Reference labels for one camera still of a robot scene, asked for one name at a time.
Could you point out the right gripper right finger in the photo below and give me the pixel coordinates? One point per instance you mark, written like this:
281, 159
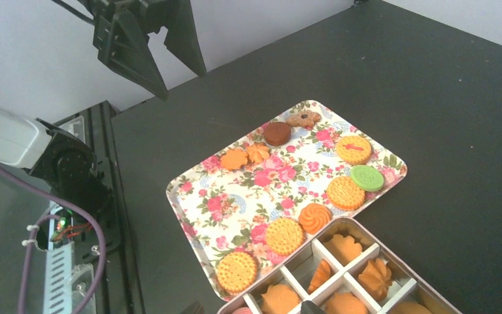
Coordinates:
309, 307

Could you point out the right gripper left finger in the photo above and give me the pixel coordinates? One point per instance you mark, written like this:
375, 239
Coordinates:
194, 308

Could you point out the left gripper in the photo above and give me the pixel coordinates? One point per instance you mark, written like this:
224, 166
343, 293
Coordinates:
121, 38

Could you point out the pink divided cookie tin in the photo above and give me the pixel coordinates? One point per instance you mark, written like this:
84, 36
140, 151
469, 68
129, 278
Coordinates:
406, 285

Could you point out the floral cookie tray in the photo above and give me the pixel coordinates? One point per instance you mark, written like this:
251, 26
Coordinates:
223, 211

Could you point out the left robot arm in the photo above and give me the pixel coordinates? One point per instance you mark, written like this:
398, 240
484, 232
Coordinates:
54, 155

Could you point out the green macaron cookie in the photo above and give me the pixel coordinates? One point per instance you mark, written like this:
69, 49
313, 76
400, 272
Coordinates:
367, 178

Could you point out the orange ridged swirl cookie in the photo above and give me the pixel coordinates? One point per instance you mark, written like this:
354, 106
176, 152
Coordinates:
258, 152

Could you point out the dark brown round cookie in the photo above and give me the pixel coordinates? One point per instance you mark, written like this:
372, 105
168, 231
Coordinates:
277, 133

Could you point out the yellow cracker with red mark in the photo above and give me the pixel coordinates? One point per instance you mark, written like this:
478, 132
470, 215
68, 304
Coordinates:
354, 149

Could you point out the brown flower cookie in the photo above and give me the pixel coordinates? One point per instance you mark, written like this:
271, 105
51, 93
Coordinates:
304, 119

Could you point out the white slotted cable duct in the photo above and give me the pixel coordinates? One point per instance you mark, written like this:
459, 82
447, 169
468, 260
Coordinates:
58, 295

